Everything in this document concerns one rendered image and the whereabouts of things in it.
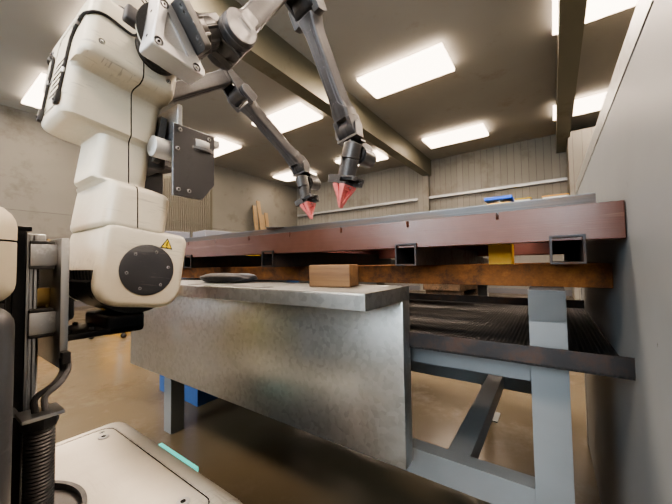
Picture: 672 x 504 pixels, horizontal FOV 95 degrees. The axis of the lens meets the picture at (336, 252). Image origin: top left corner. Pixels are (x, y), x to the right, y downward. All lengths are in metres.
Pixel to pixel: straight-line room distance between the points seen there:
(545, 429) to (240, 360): 0.78
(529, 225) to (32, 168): 7.54
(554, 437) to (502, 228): 0.40
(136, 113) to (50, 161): 6.95
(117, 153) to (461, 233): 0.73
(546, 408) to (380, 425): 0.33
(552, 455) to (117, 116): 1.07
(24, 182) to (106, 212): 6.88
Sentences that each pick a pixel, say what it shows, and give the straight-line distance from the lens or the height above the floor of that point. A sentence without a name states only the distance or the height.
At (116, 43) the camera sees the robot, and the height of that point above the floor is 1.15.
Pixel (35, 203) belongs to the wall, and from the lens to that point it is 7.57.
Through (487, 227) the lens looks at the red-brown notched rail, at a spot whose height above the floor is 0.80.
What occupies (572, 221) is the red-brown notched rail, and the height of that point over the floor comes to 0.80.
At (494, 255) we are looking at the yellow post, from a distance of 0.84.
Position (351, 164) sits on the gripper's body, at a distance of 0.99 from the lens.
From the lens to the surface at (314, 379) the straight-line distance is 0.85.
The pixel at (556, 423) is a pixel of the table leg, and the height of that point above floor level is 0.43.
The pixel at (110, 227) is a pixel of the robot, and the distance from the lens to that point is 0.73.
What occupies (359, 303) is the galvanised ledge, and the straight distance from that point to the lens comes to 0.54.
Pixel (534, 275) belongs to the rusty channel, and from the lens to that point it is 0.81.
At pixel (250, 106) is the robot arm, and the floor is 1.36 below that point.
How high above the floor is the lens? 0.73
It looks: 2 degrees up
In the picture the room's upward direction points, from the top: 1 degrees counter-clockwise
